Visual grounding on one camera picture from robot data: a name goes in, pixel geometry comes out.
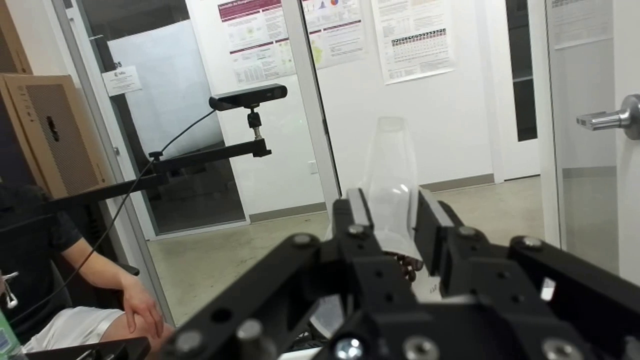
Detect poster with colourful figures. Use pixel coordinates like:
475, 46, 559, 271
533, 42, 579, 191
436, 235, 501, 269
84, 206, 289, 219
302, 0, 368, 70

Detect poster with tables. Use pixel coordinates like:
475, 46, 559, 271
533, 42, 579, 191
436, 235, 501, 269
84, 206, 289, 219
368, 0, 456, 86

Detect person's hand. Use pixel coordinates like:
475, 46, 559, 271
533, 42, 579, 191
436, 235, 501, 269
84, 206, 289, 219
118, 275, 166, 338

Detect clear plastic test tube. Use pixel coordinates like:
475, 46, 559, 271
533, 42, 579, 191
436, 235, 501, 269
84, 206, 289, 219
362, 116, 426, 269

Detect black bar camera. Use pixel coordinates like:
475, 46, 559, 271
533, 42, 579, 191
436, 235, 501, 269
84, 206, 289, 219
209, 82, 291, 112

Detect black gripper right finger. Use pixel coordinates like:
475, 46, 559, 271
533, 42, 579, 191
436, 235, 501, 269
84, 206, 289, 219
412, 191, 640, 360

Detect poster with maroon header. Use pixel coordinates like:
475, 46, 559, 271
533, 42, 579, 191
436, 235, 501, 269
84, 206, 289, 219
217, 0, 299, 86

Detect silver door handle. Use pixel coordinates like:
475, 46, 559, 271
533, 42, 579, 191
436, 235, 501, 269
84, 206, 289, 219
577, 93, 640, 142

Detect white shorts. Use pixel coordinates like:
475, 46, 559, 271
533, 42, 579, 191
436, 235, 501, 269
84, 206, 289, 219
23, 305, 128, 357

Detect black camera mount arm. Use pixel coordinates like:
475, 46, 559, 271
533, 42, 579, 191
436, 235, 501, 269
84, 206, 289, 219
0, 108, 274, 233

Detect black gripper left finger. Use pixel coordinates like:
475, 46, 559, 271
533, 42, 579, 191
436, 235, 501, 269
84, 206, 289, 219
163, 189, 428, 360

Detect person's black shirt torso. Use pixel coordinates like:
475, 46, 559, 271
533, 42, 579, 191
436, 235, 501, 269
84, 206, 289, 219
0, 178, 87, 342

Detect person's forearm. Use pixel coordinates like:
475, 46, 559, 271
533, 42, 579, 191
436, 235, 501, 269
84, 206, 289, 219
63, 237, 146, 296

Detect large cardboard box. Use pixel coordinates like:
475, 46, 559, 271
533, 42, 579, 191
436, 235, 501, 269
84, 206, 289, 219
0, 70, 116, 203

